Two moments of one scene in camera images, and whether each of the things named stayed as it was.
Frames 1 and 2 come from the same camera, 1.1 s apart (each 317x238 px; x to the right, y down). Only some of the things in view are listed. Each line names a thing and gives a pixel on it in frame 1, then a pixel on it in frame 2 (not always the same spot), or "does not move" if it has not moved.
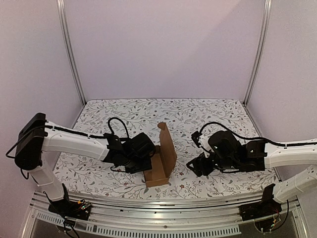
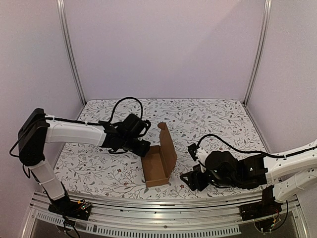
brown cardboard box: x=164 y=160 does not move
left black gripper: x=147 y=166 to x=143 y=149
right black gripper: x=202 y=163 to x=197 y=173
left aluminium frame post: x=62 y=8 does not move
